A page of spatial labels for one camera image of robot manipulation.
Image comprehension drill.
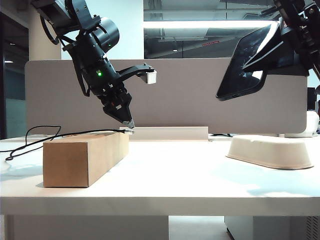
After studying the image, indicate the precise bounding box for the dark office monitor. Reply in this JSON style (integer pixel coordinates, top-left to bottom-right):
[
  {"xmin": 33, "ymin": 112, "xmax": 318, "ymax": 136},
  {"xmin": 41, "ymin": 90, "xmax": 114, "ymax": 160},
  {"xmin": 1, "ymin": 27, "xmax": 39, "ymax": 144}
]
[{"xmin": 307, "ymin": 84, "xmax": 320, "ymax": 112}]

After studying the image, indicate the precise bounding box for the grey fabric desk divider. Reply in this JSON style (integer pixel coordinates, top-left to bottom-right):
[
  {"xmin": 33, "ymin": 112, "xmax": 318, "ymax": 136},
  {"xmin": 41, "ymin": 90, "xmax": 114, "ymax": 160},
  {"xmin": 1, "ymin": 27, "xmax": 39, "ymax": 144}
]
[{"xmin": 24, "ymin": 57, "xmax": 309, "ymax": 137}]

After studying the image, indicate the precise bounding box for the white rounded device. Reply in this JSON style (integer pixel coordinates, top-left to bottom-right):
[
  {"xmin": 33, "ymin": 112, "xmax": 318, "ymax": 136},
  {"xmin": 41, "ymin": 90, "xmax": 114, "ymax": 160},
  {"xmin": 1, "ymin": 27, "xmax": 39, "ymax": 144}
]
[{"xmin": 284, "ymin": 111, "xmax": 320, "ymax": 139}]

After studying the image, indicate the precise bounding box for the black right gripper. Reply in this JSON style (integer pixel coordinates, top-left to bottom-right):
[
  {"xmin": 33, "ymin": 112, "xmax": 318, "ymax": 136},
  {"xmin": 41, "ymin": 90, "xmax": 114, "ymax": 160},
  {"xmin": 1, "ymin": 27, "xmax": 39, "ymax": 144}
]
[{"xmin": 243, "ymin": 14, "xmax": 312, "ymax": 77}]

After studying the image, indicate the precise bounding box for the white pulp tray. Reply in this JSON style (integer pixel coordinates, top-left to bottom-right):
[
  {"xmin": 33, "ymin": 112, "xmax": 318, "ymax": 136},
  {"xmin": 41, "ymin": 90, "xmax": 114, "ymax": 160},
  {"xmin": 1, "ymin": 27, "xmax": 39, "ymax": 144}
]
[{"xmin": 225, "ymin": 134, "xmax": 315, "ymax": 171}]

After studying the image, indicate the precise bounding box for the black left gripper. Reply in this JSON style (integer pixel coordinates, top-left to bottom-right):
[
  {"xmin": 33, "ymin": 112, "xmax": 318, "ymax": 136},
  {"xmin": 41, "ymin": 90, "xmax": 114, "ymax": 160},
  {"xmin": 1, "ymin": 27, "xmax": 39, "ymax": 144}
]
[{"xmin": 93, "ymin": 81, "xmax": 136, "ymax": 129}]

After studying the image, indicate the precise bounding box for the long brown cardboard box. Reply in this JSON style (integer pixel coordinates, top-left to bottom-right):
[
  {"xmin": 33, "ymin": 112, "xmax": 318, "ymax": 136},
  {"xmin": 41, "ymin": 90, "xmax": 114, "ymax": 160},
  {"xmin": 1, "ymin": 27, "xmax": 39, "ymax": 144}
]
[{"xmin": 42, "ymin": 131, "xmax": 130, "ymax": 189}]

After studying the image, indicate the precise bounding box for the white desk support panel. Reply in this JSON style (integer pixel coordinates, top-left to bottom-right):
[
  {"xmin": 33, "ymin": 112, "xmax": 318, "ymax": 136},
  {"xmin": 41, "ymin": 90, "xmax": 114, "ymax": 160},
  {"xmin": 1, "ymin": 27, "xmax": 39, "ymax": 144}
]
[{"xmin": 4, "ymin": 215, "xmax": 170, "ymax": 240}]

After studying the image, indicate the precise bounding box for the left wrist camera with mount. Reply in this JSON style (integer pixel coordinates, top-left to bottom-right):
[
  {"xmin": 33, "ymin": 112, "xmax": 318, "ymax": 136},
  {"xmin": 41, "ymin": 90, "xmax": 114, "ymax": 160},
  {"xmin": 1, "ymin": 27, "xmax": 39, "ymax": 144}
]
[{"xmin": 116, "ymin": 62, "xmax": 158, "ymax": 85}]

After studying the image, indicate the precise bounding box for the white desk cable cover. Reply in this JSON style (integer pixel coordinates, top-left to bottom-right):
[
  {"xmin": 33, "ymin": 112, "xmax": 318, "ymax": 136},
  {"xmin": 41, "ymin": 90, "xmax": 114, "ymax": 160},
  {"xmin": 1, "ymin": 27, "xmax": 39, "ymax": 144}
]
[{"xmin": 119, "ymin": 126, "xmax": 210, "ymax": 141}]

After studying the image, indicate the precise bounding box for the black smartphone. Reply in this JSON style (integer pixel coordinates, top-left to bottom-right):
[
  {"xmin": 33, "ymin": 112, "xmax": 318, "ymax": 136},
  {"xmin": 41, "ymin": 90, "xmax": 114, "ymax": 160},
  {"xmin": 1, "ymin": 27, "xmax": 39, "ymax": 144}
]
[{"xmin": 215, "ymin": 22, "xmax": 280, "ymax": 102}]

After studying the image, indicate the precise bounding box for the black charging cable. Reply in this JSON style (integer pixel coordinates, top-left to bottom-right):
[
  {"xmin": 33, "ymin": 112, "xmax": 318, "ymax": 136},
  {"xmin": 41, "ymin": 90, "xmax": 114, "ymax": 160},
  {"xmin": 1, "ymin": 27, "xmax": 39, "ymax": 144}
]
[{"xmin": 0, "ymin": 124, "xmax": 136, "ymax": 161}]

